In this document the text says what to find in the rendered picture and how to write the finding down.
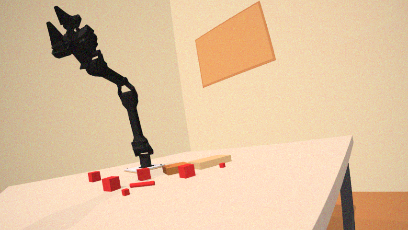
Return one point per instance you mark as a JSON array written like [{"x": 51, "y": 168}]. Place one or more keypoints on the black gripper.
[{"x": 63, "y": 45}]

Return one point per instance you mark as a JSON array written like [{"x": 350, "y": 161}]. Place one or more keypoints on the red long bar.
[{"x": 142, "y": 184}]

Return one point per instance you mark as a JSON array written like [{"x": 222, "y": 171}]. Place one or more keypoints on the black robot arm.
[{"x": 98, "y": 67}]

